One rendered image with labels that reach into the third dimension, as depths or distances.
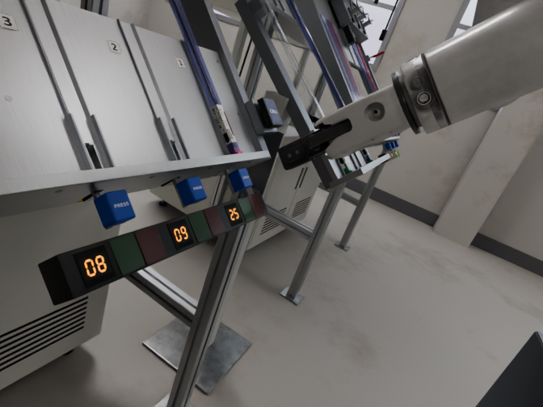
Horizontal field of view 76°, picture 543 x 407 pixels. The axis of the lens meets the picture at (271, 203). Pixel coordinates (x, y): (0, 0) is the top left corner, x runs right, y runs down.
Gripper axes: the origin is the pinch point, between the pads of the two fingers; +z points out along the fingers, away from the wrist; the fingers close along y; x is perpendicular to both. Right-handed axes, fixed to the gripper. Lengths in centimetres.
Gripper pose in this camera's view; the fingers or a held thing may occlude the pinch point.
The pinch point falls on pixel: (295, 154)
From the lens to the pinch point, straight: 47.9
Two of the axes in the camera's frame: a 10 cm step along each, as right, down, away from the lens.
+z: -8.0, 3.1, 5.1
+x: -3.6, -9.3, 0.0
